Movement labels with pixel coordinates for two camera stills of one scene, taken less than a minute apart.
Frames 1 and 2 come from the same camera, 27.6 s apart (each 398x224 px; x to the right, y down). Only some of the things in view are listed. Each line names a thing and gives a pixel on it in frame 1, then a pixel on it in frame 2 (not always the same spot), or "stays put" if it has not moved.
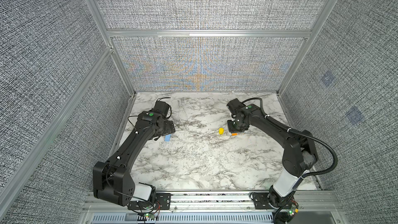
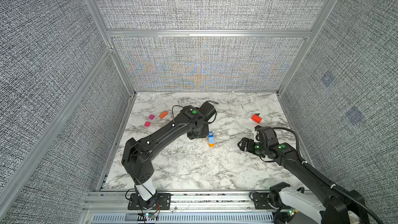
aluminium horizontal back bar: (209, 33) stays put
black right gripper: (231, 130) to (250, 142)
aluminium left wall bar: (20, 172) stays put
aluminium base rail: (308, 207) stays put
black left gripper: (170, 127) to (206, 132)
